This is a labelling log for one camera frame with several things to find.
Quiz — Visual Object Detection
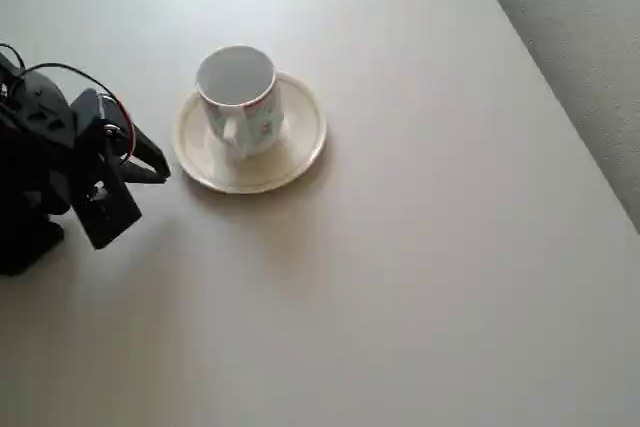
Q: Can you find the white ceramic mug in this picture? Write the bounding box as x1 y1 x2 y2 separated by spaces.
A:
194 45 286 158

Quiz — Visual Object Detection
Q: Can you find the cream porcelain saucer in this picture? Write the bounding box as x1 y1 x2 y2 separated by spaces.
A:
172 69 329 195

